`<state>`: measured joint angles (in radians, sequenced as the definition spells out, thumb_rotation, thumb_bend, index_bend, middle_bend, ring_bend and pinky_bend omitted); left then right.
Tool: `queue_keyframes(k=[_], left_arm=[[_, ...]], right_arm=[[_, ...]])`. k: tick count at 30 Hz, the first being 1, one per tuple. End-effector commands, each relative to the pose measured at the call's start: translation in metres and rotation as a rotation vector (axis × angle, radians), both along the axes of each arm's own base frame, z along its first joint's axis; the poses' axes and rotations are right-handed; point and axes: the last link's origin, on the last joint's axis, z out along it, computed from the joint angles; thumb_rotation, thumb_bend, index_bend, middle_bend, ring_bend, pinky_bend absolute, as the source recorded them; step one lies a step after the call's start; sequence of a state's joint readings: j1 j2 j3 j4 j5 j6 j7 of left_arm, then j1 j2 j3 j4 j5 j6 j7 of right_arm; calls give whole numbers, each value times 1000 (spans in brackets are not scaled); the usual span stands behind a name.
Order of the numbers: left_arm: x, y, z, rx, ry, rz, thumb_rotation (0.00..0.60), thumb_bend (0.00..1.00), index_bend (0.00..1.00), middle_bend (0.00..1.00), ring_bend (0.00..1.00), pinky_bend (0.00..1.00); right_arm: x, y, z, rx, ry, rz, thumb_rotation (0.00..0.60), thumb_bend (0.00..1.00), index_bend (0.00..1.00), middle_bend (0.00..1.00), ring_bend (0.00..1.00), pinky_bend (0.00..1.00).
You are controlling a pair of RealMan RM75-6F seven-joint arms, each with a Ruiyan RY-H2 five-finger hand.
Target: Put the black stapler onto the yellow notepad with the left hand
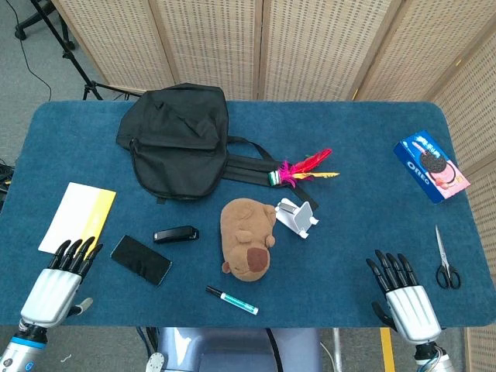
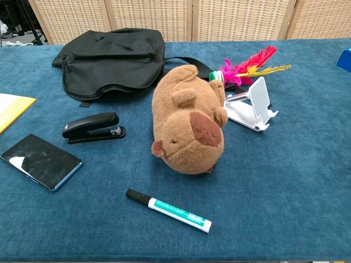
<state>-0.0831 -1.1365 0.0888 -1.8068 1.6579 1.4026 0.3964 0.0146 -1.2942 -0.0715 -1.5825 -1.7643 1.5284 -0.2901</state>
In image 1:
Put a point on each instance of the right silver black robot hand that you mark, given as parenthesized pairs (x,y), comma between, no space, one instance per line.
(412,310)

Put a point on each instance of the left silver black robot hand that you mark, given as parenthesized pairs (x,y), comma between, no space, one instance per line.
(48,292)

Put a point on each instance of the black stapler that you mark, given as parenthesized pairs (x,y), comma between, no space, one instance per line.
(174,235)

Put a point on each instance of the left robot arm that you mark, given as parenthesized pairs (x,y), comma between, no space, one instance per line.
(19,350)

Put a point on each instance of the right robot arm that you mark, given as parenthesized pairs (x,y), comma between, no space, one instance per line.
(436,358)

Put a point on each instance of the metal table leg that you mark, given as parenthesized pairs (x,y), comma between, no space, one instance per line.
(338,348)

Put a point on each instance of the blue table cloth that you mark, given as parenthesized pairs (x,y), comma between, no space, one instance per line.
(348,240)

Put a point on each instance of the black smartphone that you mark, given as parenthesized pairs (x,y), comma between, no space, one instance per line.
(141,260)

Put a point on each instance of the blue Oreo cookie box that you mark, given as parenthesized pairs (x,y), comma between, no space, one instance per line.
(430,166)

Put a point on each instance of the white folding phone stand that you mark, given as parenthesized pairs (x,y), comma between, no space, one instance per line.
(298,221)

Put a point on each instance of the green white marker pen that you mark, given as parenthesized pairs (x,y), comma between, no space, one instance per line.
(236,302)

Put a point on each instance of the colourful feather shuttlecock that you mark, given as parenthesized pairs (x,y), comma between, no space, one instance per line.
(306,166)

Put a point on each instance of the brown capybara plush toy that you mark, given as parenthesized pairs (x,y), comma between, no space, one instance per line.
(246,236)

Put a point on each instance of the grey blue robot torso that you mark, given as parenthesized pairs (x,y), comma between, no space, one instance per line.
(232,350)

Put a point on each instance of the black backpack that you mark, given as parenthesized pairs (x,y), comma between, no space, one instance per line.
(174,147)

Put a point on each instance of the black tripod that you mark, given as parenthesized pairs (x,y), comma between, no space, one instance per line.
(79,67)

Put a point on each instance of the black office chair base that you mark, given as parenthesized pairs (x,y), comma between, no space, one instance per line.
(27,25)

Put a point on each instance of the woven wooden folding screen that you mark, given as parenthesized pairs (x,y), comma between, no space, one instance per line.
(310,46)

